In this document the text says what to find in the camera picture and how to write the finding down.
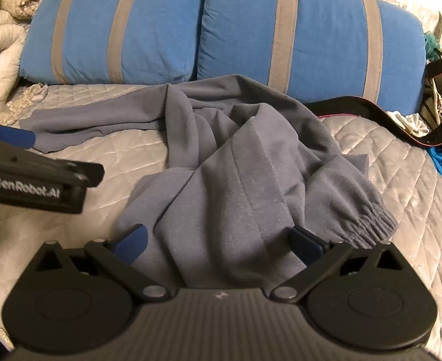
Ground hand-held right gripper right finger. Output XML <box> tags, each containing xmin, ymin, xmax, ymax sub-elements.
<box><xmin>270</xmin><ymin>226</ymin><xmax>405</xmax><ymax>303</ymax></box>

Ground white crumpled cloth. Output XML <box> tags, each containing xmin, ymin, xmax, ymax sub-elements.
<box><xmin>388</xmin><ymin>111</ymin><xmax>431</xmax><ymax>138</ymax></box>

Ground black strap with red edge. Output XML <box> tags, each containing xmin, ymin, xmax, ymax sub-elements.
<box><xmin>305</xmin><ymin>58</ymin><xmax>442</xmax><ymax>147</ymax></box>

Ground striped fabric item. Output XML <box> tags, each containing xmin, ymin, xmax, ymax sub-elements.
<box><xmin>419</xmin><ymin>78</ymin><xmax>442</xmax><ymax>128</ymax></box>

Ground teal yarn bundle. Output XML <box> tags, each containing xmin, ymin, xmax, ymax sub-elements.
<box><xmin>423</xmin><ymin>31</ymin><xmax>442</xmax><ymax>61</ymax></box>

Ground grey quilted bedspread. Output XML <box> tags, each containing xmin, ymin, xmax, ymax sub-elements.
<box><xmin>0</xmin><ymin>83</ymin><xmax>442</xmax><ymax>361</ymax></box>

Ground blue pillow with grey stripes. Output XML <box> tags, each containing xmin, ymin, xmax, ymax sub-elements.
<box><xmin>20</xmin><ymin>0</ymin><xmax>208</xmax><ymax>85</ymax></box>
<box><xmin>194</xmin><ymin>0</ymin><xmax>426</xmax><ymax>116</ymax></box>

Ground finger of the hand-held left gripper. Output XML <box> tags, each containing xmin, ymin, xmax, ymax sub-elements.
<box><xmin>0</xmin><ymin>122</ymin><xmax>36</xmax><ymax>151</ymax></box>

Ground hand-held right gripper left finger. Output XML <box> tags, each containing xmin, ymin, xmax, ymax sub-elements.
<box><xmin>33</xmin><ymin>224</ymin><xmax>171</xmax><ymax>303</ymax></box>

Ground grey-blue fleece pants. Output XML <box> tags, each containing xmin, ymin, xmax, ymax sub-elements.
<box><xmin>18</xmin><ymin>74</ymin><xmax>398</xmax><ymax>290</ymax></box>

